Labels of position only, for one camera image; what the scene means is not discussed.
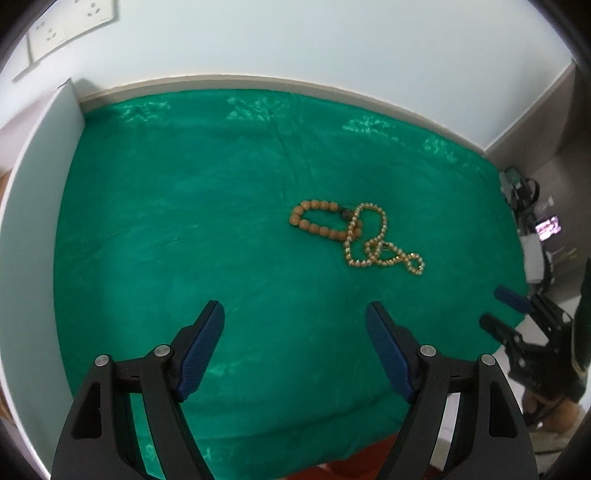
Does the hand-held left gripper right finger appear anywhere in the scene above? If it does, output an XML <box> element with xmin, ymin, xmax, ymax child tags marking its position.
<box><xmin>365</xmin><ymin>301</ymin><xmax>539</xmax><ymax>480</ymax></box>

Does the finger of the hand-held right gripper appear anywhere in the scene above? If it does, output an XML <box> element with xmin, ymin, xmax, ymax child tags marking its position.
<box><xmin>479</xmin><ymin>314</ymin><xmax>522</xmax><ymax>346</ymax></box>
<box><xmin>494</xmin><ymin>285</ymin><xmax>533</xmax><ymax>315</ymax></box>

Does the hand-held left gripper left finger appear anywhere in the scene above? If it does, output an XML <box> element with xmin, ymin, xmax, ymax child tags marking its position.
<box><xmin>52</xmin><ymin>300</ymin><xmax>226</xmax><ymax>480</ymax></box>

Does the gold bead necklace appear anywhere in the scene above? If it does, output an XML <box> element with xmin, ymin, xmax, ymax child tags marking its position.
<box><xmin>342</xmin><ymin>201</ymin><xmax>426</xmax><ymax>277</ymax></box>

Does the tan wooden bead bracelet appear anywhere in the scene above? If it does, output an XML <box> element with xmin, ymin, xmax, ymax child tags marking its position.
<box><xmin>288</xmin><ymin>199</ymin><xmax>360</xmax><ymax>242</ymax></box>

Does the white cardboard box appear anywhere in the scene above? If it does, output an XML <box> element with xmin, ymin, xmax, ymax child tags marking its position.
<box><xmin>0</xmin><ymin>78</ymin><xmax>86</xmax><ymax>477</ymax></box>

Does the person's right hand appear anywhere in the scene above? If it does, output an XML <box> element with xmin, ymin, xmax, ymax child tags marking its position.
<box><xmin>523</xmin><ymin>390</ymin><xmax>580</xmax><ymax>435</ymax></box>

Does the lit phone screen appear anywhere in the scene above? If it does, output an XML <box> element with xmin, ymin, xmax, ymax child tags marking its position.
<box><xmin>534</xmin><ymin>215</ymin><xmax>565</xmax><ymax>241</ymax></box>

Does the dark electronic equipment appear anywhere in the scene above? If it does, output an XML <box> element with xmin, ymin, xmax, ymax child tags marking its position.
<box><xmin>501</xmin><ymin>165</ymin><xmax>540</xmax><ymax>219</ymax></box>

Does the orange cloth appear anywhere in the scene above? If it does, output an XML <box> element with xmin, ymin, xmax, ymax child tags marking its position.
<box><xmin>286</xmin><ymin>433</ymin><xmax>444</xmax><ymax>480</ymax></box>

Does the green cloth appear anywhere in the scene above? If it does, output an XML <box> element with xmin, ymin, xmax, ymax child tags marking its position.
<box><xmin>54</xmin><ymin>88</ymin><xmax>530</xmax><ymax>465</ymax></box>

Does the white wall switch plate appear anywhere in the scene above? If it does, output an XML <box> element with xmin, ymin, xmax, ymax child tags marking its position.
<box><xmin>11</xmin><ymin>56</ymin><xmax>37</xmax><ymax>84</ymax></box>

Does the white wall socket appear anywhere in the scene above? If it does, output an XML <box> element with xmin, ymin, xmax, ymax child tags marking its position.
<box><xmin>59</xmin><ymin>0</ymin><xmax>119</xmax><ymax>45</ymax></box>
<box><xmin>27</xmin><ymin>15</ymin><xmax>66</xmax><ymax>64</ymax></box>

